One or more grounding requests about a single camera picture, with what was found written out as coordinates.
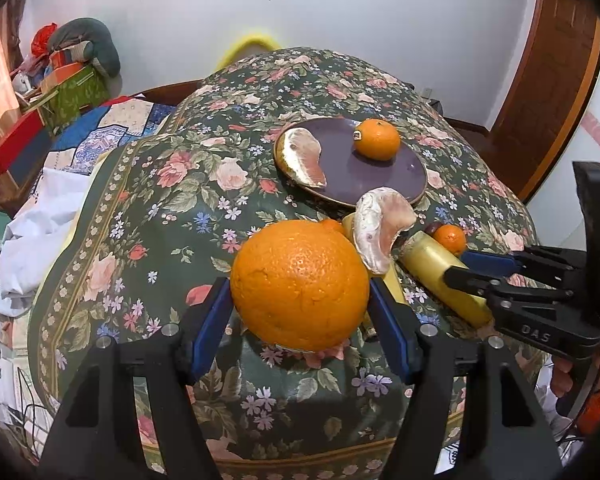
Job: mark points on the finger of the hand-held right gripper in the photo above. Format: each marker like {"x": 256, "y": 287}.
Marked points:
{"x": 485, "y": 260}
{"x": 472, "y": 280}

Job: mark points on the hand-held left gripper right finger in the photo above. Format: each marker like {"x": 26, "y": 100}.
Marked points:
{"x": 391, "y": 332}

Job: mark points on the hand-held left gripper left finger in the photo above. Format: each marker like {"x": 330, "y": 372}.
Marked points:
{"x": 214, "y": 312}

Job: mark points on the large orange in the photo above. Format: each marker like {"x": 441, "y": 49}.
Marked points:
{"x": 300, "y": 285}

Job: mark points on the purple plate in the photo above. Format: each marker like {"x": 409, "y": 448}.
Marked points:
{"x": 380, "y": 177}

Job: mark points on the person's right hand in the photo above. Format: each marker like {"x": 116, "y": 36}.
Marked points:
{"x": 561, "y": 380}

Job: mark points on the small tangerine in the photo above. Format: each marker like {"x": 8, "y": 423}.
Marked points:
{"x": 332, "y": 225}
{"x": 451, "y": 239}

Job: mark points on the peeled pomelo segment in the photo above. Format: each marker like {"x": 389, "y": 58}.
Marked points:
{"x": 305, "y": 157}
{"x": 380, "y": 230}

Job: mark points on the floral tablecloth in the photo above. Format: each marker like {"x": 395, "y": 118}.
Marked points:
{"x": 190, "y": 200}

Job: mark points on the small orange with sticker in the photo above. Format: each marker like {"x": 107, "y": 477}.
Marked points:
{"x": 377, "y": 140}

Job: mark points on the wooden door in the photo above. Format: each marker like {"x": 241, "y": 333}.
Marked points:
{"x": 550, "y": 85}

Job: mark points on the white cloth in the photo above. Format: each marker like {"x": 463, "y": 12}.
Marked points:
{"x": 35, "y": 240}

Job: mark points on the patchwork quilt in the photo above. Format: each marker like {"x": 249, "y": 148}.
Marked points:
{"x": 115, "y": 127}

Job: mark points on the green patterned box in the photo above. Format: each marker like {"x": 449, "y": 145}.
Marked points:
{"x": 77, "y": 92}

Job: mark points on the red box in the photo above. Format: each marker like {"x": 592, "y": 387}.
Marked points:
{"x": 12, "y": 142}

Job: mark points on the yellow chair back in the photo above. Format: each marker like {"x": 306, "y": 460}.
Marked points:
{"x": 245, "y": 45}

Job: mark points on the red plastic bag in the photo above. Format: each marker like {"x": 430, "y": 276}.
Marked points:
{"x": 43, "y": 37}

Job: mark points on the wall outlet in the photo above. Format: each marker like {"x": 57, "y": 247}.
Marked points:
{"x": 427, "y": 92}

